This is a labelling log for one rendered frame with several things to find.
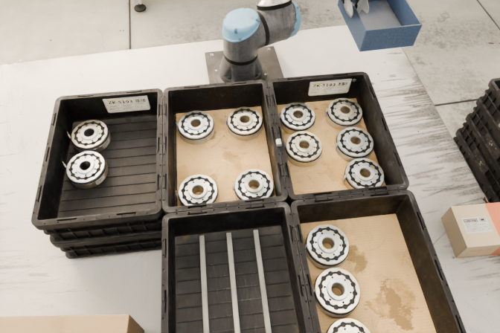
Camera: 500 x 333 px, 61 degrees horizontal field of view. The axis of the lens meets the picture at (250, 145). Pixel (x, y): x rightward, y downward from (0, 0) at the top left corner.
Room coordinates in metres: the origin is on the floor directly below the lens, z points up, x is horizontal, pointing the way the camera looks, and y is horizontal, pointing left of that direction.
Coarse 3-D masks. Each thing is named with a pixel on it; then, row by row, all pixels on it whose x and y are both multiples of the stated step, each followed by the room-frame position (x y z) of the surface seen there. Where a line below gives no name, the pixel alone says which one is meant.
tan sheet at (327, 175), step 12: (312, 108) 0.84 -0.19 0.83; (324, 108) 0.84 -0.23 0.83; (324, 120) 0.79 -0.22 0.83; (312, 132) 0.74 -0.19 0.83; (324, 132) 0.74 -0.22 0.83; (336, 132) 0.74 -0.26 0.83; (324, 144) 0.70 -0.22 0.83; (324, 156) 0.66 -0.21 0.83; (336, 156) 0.66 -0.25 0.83; (372, 156) 0.66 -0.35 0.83; (300, 168) 0.62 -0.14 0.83; (312, 168) 0.62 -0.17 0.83; (324, 168) 0.62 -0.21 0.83; (336, 168) 0.62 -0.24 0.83; (300, 180) 0.58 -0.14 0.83; (312, 180) 0.58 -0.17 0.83; (324, 180) 0.58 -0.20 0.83; (336, 180) 0.58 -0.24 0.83; (300, 192) 0.54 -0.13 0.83; (312, 192) 0.54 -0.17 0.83
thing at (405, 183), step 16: (272, 80) 0.86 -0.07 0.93; (288, 80) 0.86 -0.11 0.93; (304, 80) 0.86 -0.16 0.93; (368, 80) 0.86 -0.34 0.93; (272, 96) 0.81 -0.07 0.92; (384, 128) 0.68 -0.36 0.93; (400, 160) 0.58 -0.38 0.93; (288, 176) 0.54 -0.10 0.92; (400, 176) 0.54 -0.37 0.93; (288, 192) 0.49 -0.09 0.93; (320, 192) 0.49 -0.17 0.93; (336, 192) 0.49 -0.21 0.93; (352, 192) 0.49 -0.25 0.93; (368, 192) 0.49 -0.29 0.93
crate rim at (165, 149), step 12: (204, 84) 0.84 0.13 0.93; (216, 84) 0.84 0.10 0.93; (228, 84) 0.84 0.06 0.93; (240, 84) 0.84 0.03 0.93; (252, 84) 0.84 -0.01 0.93; (264, 84) 0.84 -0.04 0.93; (168, 96) 0.80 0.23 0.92; (264, 96) 0.80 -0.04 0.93; (168, 108) 0.76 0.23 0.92; (168, 120) 0.71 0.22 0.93; (168, 132) 0.67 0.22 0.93; (276, 132) 0.67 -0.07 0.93; (168, 144) 0.63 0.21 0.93; (168, 156) 0.60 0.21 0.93; (276, 156) 0.59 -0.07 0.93; (168, 168) 0.56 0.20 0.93; (168, 180) 0.52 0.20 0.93; (168, 192) 0.49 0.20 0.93; (168, 204) 0.46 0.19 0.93; (204, 204) 0.46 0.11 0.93; (216, 204) 0.46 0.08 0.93; (228, 204) 0.46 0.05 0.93; (240, 204) 0.46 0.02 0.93
